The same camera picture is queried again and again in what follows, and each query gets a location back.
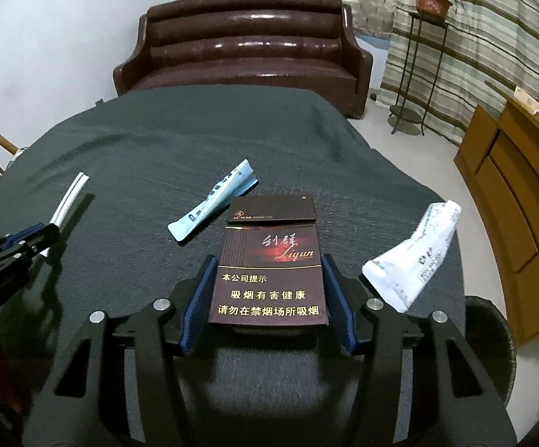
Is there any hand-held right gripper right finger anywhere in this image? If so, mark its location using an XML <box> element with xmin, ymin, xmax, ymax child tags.
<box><xmin>320</xmin><ymin>254</ymin><xmax>518</xmax><ymax>447</ymax></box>

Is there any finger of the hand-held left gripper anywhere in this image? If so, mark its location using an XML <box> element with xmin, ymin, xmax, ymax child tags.
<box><xmin>0</xmin><ymin>224</ymin><xmax>50</xmax><ymax>261</ymax></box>
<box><xmin>0</xmin><ymin>225</ymin><xmax>61</xmax><ymax>268</ymax></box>

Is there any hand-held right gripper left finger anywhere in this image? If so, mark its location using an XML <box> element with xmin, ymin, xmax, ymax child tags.
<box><xmin>22</xmin><ymin>254</ymin><xmax>219</xmax><ymax>447</ymax></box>

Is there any white plastic tube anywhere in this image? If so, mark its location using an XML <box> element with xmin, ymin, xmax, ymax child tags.
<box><xmin>40</xmin><ymin>172</ymin><xmax>92</xmax><ymax>260</ymax></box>

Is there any dark cigarette box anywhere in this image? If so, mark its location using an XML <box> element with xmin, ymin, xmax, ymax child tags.
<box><xmin>207</xmin><ymin>194</ymin><xmax>330</xmax><ymax>330</ymax></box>

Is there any dark woven trash bin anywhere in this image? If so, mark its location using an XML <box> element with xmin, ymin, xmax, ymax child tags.
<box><xmin>459</xmin><ymin>295</ymin><xmax>520</xmax><ymax>408</ymax></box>

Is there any white crumpled tube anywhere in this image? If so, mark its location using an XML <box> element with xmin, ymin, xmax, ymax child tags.
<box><xmin>361</xmin><ymin>199</ymin><xmax>464</xmax><ymax>314</ymax></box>

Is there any light blue sachet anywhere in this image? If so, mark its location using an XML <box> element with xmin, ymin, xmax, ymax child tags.
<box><xmin>166</xmin><ymin>158</ymin><xmax>259</xmax><ymax>244</ymax></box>

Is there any dark green tablecloth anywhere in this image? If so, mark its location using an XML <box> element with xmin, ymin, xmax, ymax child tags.
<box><xmin>0</xmin><ymin>88</ymin><xmax>469</xmax><ymax>447</ymax></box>

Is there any wooden cabinet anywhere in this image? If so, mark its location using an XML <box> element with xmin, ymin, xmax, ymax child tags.
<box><xmin>453</xmin><ymin>88</ymin><xmax>539</xmax><ymax>346</ymax></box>

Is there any black metal plant stand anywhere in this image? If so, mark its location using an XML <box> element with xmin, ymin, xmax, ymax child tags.
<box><xmin>388</xmin><ymin>12</ymin><xmax>450</xmax><ymax>137</ymax></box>

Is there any brown leather sofa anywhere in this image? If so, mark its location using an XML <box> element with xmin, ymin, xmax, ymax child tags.
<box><xmin>113</xmin><ymin>0</ymin><xmax>374</xmax><ymax>120</ymax></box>

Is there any striped curtain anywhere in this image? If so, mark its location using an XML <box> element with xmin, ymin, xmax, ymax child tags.
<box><xmin>380</xmin><ymin>0</ymin><xmax>539</xmax><ymax>146</ymax></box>

